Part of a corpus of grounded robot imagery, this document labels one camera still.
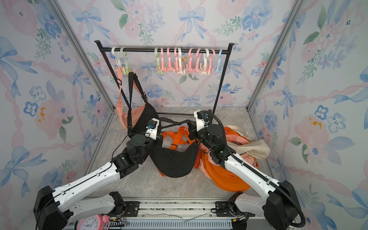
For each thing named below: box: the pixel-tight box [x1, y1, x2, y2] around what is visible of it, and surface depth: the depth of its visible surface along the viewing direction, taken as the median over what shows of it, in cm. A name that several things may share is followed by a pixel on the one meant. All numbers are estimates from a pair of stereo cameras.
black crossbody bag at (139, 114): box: [127, 72, 161, 135], surface depth 97 cm
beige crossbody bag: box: [224, 125, 271, 160], surface depth 72 cm
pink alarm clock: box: [77, 214, 111, 230], surface depth 69 cm
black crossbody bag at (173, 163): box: [149, 117, 200, 178], surface depth 80 cm
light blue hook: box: [213, 49, 224, 73], surface depth 73 cm
